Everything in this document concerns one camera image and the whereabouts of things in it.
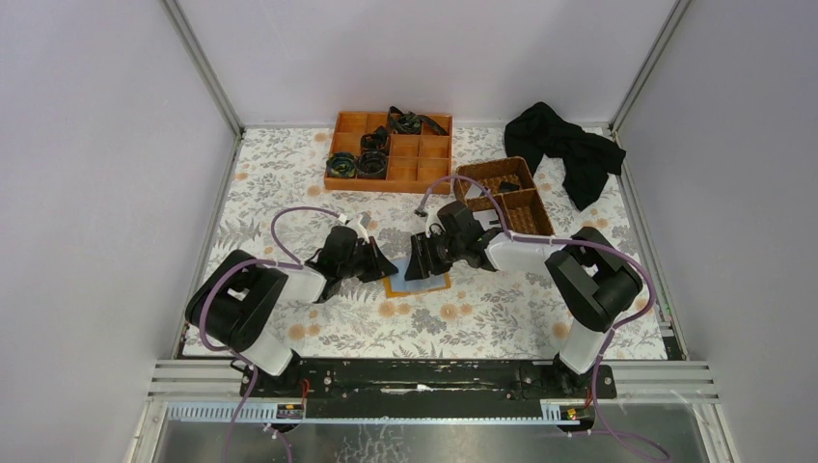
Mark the rolled black belt upper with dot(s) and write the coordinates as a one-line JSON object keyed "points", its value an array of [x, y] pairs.
{"points": [[376, 140]]}

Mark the rolled black belt middle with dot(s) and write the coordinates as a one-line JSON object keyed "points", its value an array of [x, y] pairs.
{"points": [[373, 164]]}

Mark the rolled black belt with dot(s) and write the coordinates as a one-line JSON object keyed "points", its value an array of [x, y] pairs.
{"points": [[376, 140], [373, 164]]}

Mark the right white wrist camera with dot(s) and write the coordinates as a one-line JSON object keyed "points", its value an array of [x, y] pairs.
{"points": [[431, 220]]}

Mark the black card in basket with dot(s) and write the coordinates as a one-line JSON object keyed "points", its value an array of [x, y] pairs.
{"points": [[507, 187]]}

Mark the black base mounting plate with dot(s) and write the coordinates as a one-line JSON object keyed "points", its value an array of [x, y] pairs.
{"points": [[359, 389]]}

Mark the black crumpled cloth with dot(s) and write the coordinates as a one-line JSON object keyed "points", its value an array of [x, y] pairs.
{"points": [[588, 159]]}

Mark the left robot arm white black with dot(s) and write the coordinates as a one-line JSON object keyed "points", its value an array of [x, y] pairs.
{"points": [[232, 307]]}

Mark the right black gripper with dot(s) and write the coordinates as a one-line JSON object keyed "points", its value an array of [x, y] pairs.
{"points": [[428, 251]]}

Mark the rolled dark belt left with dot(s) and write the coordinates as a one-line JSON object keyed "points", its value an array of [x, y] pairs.
{"points": [[341, 164]]}

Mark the loose dark belt top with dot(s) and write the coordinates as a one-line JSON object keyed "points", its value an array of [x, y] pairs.
{"points": [[410, 123]]}

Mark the floral patterned table mat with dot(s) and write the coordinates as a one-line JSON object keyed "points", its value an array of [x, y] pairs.
{"points": [[278, 208]]}

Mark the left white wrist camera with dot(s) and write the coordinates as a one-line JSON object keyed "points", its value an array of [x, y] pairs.
{"points": [[358, 222]]}

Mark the silver card in basket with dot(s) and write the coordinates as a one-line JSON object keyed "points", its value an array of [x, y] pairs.
{"points": [[474, 192]]}

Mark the orange wooden divided tray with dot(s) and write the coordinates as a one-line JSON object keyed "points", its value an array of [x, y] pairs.
{"points": [[391, 152]]}

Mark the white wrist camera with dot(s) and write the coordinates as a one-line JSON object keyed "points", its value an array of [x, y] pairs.
{"points": [[431, 220], [358, 222]]}

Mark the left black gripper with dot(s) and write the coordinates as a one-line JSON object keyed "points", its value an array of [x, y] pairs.
{"points": [[367, 259]]}

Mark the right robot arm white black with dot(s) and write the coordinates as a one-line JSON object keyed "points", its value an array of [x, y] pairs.
{"points": [[596, 282]]}

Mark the brown wicker basket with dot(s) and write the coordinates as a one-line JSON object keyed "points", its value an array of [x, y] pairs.
{"points": [[523, 210]]}

